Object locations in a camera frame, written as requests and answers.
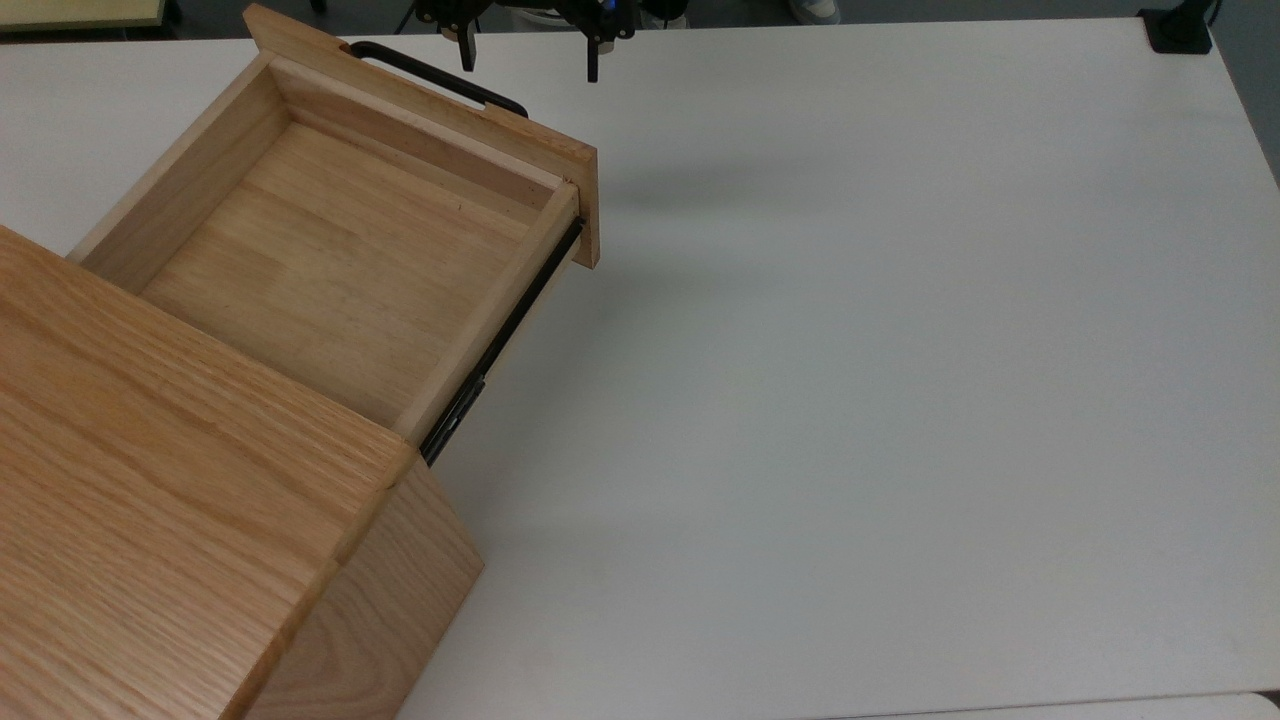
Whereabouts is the black Franka gripper body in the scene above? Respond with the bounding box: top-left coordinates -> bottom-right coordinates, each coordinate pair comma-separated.
414,0 -> 691,43

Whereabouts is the light wooden drawer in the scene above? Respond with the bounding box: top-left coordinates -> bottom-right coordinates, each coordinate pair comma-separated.
66,3 -> 601,447

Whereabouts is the yellowish wooden side table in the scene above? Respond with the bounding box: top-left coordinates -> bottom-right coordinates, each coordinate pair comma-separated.
0,0 -> 168,33

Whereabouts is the oak wooden cabinet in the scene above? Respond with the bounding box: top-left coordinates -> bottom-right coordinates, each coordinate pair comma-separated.
0,225 -> 487,720

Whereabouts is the black metal drawer handle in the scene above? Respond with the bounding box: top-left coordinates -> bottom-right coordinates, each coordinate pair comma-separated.
346,41 -> 530,120

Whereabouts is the black metal drawer slide rail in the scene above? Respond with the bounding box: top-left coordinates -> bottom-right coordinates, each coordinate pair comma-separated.
419,217 -> 587,469

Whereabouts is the black table clamp mount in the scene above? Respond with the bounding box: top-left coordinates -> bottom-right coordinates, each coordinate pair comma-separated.
1137,0 -> 1224,56

